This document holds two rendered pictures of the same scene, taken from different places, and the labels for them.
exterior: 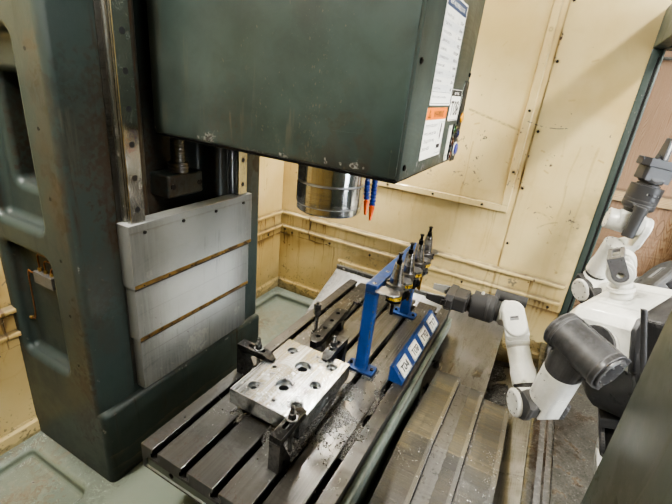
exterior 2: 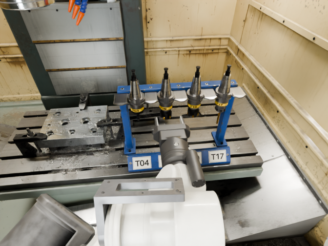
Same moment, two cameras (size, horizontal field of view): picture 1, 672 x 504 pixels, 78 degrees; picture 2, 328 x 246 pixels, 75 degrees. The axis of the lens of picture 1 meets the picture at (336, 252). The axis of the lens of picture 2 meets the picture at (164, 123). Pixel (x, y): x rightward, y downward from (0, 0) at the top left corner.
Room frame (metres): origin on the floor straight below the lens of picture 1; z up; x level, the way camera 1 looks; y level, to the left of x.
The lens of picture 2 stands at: (0.93, -0.80, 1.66)
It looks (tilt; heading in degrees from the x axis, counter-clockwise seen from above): 41 degrees down; 58
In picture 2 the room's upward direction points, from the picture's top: straight up
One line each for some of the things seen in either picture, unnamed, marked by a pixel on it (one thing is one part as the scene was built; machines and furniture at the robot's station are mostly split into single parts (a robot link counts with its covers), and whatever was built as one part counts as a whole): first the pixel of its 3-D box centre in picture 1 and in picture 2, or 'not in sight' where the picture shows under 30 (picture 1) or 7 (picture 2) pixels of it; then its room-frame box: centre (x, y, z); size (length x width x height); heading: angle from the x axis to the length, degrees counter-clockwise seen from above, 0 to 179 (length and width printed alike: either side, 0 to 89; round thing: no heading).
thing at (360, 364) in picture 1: (366, 331); (126, 123); (1.16, -0.13, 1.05); 0.10 x 0.05 x 0.30; 64
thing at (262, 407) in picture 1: (293, 382); (76, 125); (0.98, 0.09, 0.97); 0.29 x 0.23 x 0.05; 154
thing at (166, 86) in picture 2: (409, 261); (166, 86); (1.29, -0.25, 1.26); 0.04 x 0.04 x 0.07
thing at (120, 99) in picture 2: (389, 292); (121, 99); (1.14, -0.18, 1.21); 0.07 x 0.05 x 0.01; 64
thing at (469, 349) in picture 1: (385, 342); (206, 152); (1.55, -0.26, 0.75); 0.89 x 0.70 x 0.26; 64
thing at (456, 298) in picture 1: (466, 300); (173, 143); (1.20, -0.44, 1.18); 0.13 x 0.12 x 0.10; 154
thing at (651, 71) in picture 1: (598, 218); not in sight; (1.60, -1.01, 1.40); 0.04 x 0.04 x 1.20; 64
